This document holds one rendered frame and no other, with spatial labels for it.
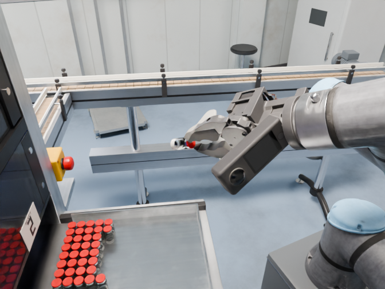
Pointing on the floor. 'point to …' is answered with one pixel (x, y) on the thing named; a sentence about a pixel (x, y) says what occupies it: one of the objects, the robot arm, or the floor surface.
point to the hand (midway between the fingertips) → (192, 144)
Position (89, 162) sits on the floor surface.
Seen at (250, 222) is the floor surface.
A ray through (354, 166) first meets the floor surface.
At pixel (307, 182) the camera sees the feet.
